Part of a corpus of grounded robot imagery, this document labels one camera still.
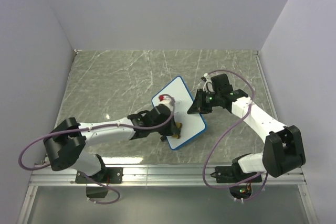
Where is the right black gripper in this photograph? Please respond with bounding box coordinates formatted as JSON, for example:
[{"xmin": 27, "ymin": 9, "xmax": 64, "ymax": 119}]
[{"xmin": 187, "ymin": 89, "xmax": 221, "ymax": 115}]

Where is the yellow whiteboard eraser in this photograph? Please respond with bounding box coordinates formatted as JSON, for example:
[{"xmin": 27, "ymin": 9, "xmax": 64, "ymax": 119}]
[{"xmin": 172, "ymin": 122, "xmax": 182, "ymax": 139}]

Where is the blue framed whiteboard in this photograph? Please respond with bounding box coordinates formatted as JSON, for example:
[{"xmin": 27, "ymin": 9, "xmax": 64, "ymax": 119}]
[{"xmin": 151, "ymin": 76, "xmax": 207, "ymax": 150}]

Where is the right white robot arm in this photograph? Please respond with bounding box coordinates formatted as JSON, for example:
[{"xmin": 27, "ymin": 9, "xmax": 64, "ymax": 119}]
[{"xmin": 187, "ymin": 73, "xmax": 306, "ymax": 182}]

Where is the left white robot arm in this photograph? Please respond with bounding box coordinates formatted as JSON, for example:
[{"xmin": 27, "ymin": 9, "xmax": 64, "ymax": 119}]
[{"xmin": 43, "ymin": 96, "xmax": 182, "ymax": 183}]

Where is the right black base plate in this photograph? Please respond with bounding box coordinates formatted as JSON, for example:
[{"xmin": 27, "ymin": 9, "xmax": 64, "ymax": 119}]
[{"xmin": 210, "ymin": 165, "xmax": 262, "ymax": 184}]

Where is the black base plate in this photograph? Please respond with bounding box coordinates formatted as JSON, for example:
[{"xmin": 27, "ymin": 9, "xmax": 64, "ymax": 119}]
[
  {"xmin": 210, "ymin": 165, "xmax": 262, "ymax": 184},
  {"xmin": 75, "ymin": 167, "xmax": 123, "ymax": 184}
]

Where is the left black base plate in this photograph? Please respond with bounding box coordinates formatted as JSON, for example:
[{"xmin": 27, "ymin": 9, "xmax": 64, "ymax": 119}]
[{"xmin": 75, "ymin": 167, "xmax": 123, "ymax": 184}]

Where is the aluminium mounting rail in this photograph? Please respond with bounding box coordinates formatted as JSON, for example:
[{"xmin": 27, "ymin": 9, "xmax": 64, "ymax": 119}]
[{"xmin": 28, "ymin": 164, "xmax": 306, "ymax": 186}]

